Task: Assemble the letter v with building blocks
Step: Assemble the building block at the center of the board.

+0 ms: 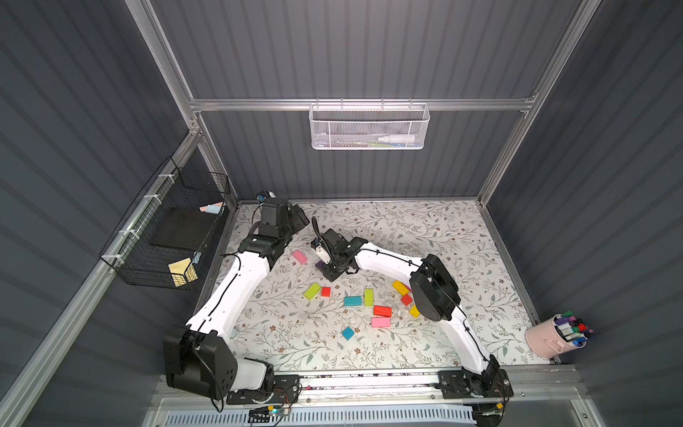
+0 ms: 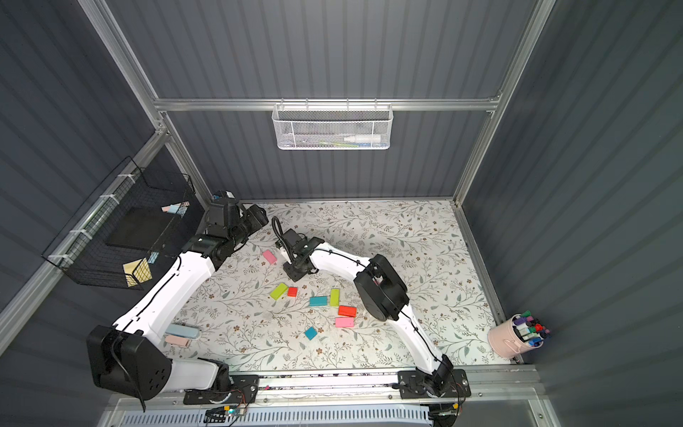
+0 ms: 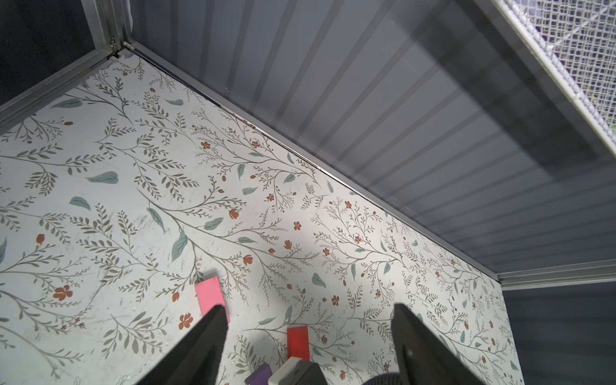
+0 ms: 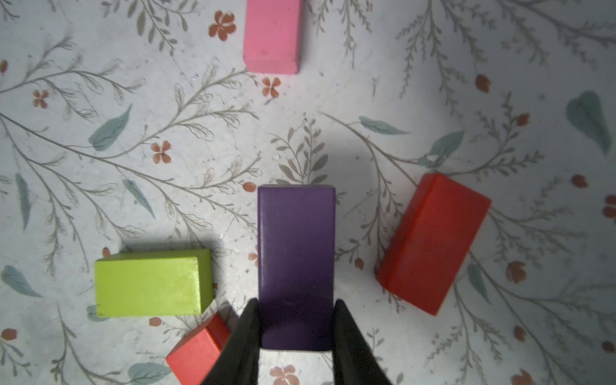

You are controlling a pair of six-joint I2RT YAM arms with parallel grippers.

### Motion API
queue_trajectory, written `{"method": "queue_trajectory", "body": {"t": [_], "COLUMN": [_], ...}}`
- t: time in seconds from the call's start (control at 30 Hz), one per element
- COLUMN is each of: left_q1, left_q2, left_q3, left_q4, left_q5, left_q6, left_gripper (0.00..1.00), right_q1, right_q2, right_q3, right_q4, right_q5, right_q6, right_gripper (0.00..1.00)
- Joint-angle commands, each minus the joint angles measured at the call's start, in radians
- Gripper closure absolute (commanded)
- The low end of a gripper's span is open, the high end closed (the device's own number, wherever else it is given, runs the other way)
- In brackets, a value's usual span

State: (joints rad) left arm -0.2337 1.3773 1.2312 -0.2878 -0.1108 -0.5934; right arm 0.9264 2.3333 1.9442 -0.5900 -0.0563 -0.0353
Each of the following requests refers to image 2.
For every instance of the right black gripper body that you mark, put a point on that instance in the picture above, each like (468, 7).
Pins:
(298, 264)

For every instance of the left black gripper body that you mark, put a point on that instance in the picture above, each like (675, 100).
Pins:
(255, 216)

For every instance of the pink block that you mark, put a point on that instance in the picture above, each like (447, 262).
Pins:
(269, 257)
(344, 322)

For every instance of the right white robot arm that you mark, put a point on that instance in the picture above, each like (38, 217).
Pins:
(382, 291)

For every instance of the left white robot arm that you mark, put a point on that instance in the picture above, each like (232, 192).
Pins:
(127, 358)

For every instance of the pastel eraser blocks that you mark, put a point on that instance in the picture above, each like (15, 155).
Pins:
(180, 335)

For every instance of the lime green block left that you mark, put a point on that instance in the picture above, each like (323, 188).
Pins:
(280, 290)

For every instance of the lime green block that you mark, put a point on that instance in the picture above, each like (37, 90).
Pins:
(335, 297)
(280, 290)

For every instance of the teal rectangular block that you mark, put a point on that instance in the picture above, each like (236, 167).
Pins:
(318, 301)

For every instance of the lime green block centre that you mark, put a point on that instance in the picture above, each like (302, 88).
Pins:
(335, 297)

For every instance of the red block centre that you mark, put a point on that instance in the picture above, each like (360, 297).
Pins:
(347, 311)

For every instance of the pink block bottom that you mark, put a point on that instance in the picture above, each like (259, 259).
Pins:
(344, 322)

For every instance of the small teal cube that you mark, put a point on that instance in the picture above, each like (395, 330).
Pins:
(311, 333)

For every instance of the black pad in basket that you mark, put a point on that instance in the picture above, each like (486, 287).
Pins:
(140, 228)

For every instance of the yellow sticky note pad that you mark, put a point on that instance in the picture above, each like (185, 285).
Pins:
(137, 272)

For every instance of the white bottle in basket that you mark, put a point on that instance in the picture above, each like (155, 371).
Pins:
(364, 140)

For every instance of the pink marker cup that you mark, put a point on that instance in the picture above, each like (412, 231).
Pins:
(518, 335)

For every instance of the black wire basket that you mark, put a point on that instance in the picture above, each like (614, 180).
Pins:
(80, 251)

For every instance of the white wire mesh basket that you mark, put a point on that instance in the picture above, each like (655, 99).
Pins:
(307, 129)

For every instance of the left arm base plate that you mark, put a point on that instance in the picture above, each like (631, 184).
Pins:
(238, 389)

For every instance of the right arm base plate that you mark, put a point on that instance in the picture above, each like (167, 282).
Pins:
(414, 384)

